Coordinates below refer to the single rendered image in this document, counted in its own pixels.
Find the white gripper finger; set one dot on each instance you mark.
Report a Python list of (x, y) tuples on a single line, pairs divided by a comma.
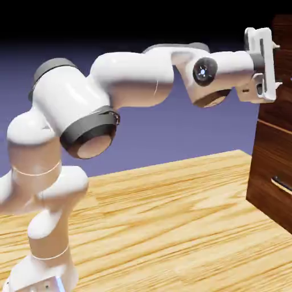
[(276, 46), (278, 84)]

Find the dark wood cabinet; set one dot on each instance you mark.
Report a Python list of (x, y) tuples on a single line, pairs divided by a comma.
[(271, 148)]

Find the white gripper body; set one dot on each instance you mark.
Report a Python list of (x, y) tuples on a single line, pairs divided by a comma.
[(269, 68)]

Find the dark wood drawer front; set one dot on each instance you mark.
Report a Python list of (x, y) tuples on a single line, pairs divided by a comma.
[(269, 155), (284, 107)]

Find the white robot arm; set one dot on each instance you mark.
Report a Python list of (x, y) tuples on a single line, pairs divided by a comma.
[(68, 95)]

